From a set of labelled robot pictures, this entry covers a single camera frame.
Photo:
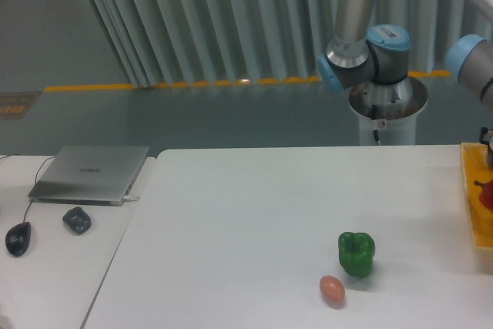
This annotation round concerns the brown egg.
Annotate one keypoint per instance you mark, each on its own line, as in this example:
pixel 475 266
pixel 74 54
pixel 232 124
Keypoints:
pixel 332 289

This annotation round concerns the green bell pepper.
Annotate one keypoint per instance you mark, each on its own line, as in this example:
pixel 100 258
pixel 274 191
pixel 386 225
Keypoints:
pixel 356 253

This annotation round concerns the black power adapter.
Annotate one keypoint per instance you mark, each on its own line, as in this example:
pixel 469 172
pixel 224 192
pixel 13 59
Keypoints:
pixel 77 220

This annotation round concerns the silver laptop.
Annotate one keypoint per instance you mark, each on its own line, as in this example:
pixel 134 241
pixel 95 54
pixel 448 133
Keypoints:
pixel 90 175

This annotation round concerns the yellow plastic basket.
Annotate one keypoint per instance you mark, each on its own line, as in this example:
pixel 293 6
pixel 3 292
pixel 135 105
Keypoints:
pixel 474 168

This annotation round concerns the red bell pepper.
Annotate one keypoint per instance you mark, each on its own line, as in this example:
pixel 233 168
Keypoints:
pixel 485 196

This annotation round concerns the black computer mouse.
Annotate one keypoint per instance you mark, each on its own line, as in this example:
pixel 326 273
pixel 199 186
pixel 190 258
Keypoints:
pixel 17 239

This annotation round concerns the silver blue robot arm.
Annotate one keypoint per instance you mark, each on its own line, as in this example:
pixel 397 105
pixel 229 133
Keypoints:
pixel 373 63

